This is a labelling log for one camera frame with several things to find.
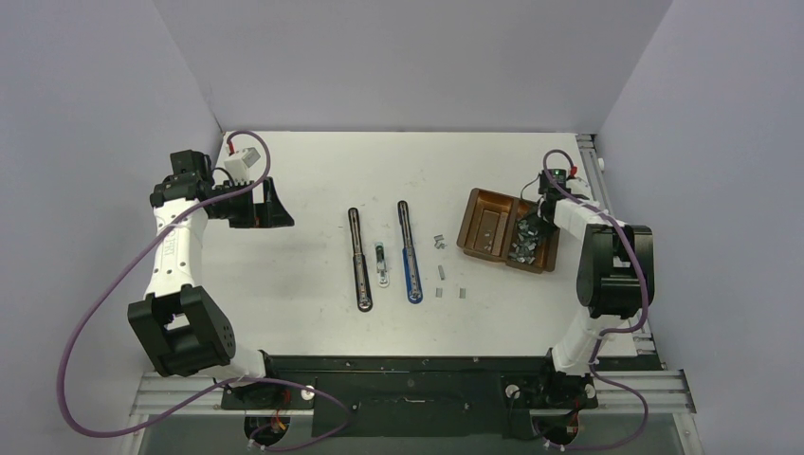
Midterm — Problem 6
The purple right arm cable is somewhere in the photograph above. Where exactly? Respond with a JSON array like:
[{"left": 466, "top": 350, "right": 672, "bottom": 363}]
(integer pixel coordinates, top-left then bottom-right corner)
[{"left": 542, "top": 149, "right": 652, "bottom": 453}]

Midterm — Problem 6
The black stapler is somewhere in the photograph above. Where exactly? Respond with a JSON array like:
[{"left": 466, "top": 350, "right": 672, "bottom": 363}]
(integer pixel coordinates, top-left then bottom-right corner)
[{"left": 347, "top": 208, "right": 374, "bottom": 313}]

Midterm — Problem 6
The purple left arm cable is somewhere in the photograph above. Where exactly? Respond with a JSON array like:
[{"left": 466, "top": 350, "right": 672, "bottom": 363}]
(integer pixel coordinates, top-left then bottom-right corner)
[{"left": 56, "top": 130, "right": 352, "bottom": 455}]

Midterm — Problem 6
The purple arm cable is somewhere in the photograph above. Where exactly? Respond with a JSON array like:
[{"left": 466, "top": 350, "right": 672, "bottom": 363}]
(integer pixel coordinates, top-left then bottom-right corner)
[
  {"left": 56, "top": 130, "right": 352, "bottom": 455},
  {"left": 542, "top": 149, "right": 652, "bottom": 453}
]

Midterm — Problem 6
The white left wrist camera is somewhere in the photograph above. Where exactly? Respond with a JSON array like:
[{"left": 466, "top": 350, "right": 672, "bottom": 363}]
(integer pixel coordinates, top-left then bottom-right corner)
[{"left": 223, "top": 147, "right": 261, "bottom": 185}]

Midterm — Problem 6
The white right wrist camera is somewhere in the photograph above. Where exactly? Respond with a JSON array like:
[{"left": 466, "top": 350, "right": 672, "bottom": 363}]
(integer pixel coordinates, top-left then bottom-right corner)
[{"left": 568, "top": 178, "right": 592, "bottom": 193}]

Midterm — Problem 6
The aluminium side rail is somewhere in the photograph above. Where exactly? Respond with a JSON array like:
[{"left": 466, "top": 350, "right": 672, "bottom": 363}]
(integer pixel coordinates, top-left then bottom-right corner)
[{"left": 576, "top": 134, "right": 696, "bottom": 415}]

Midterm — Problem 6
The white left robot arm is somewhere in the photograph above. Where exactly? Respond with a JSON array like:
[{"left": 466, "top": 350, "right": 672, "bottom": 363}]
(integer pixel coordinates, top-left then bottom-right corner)
[{"left": 127, "top": 147, "right": 295, "bottom": 408}]

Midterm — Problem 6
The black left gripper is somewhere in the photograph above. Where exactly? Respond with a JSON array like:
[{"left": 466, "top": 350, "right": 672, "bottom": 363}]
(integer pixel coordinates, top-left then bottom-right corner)
[{"left": 210, "top": 177, "right": 293, "bottom": 229}]

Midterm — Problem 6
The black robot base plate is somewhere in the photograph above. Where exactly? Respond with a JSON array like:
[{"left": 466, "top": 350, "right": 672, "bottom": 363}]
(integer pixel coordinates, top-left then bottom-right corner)
[{"left": 221, "top": 355, "right": 658, "bottom": 445}]

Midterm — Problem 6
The brown wooden tray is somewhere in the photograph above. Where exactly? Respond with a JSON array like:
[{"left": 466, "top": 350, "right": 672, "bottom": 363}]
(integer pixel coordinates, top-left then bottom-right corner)
[{"left": 457, "top": 188, "right": 559, "bottom": 274}]

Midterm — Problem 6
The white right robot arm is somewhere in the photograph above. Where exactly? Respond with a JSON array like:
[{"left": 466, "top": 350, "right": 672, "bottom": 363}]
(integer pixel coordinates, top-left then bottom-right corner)
[{"left": 521, "top": 183, "right": 655, "bottom": 410}]

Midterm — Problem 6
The pile of staple strips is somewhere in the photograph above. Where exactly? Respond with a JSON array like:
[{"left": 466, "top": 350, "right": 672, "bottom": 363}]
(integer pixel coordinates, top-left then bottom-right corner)
[{"left": 508, "top": 218, "right": 547, "bottom": 265}]

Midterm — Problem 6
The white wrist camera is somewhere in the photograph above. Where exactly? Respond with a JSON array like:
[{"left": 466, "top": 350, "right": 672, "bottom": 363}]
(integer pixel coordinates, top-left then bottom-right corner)
[
  {"left": 223, "top": 147, "right": 261, "bottom": 185},
  {"left": 568, "top": 178, "right": 592, "bottom": 193}
]

